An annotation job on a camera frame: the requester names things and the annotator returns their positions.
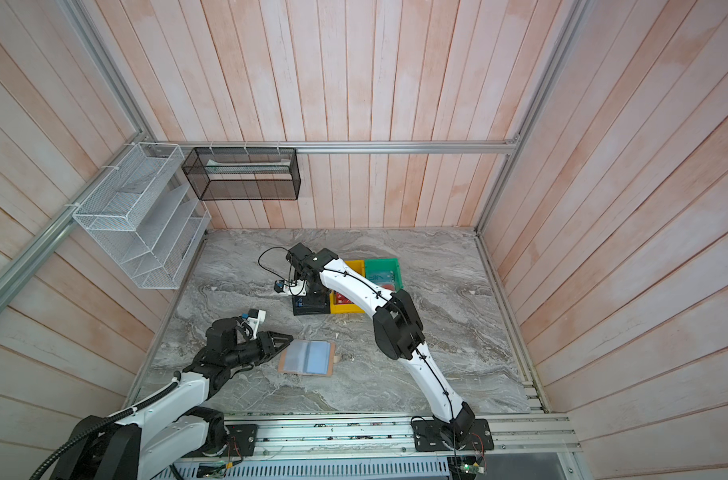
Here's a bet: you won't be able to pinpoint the green plastic bin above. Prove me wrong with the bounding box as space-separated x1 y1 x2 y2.
365 258 403 291

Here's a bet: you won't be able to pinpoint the black wire mesh basket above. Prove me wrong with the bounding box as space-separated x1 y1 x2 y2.
182 146 302 201

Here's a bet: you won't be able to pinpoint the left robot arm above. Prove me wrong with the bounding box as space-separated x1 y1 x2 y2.
32 310 294 479

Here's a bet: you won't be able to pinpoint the aluminium front rail frame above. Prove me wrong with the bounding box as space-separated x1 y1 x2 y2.
155 413 592 479

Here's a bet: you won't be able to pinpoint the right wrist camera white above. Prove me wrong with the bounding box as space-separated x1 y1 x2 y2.
273 279 307 297

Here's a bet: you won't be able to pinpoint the yellow plastic bin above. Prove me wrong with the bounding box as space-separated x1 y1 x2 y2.
330 260 366 314

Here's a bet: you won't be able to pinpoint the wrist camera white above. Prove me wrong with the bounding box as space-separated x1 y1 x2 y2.
273 279 307 297
241 309 267 339

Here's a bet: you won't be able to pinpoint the black plastic bin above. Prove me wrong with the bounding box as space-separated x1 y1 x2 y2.
292 290 331 316

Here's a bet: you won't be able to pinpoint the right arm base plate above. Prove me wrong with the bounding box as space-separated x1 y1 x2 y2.
410 416 495 453

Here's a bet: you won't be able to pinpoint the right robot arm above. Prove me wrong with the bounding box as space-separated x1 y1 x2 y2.
286 243 476 446

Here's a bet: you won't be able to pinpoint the tan leather card holder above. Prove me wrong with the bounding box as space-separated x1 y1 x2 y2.
278 340 336 377

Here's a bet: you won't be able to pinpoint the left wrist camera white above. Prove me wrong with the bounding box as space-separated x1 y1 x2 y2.
241 309 267 339

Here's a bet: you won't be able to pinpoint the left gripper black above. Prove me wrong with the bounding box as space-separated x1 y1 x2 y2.
226 330 294 368

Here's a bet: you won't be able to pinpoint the white wire mesh shelf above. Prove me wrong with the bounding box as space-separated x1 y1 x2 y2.
74 142 211 290

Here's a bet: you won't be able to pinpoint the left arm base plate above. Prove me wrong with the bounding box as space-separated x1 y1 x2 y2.
184 423 258 460

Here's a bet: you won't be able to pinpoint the clear cards with red circles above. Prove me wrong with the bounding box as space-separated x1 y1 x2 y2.
368 271 397 291

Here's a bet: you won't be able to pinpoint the red and white cards stack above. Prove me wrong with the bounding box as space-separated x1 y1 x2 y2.
334 292 352 305

